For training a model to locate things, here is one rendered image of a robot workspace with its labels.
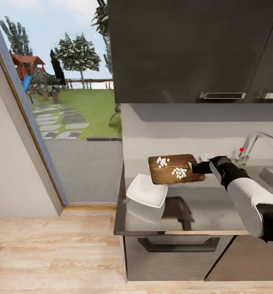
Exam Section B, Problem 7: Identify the bowl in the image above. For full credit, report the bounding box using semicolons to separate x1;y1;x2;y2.
126;174;168;209

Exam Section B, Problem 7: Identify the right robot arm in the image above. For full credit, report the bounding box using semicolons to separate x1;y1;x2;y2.
191;154;273;250

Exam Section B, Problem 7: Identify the cutting board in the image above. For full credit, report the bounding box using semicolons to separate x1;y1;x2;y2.
148;154;205;185

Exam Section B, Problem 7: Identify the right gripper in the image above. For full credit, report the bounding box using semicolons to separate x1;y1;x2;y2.
191;162;208;174

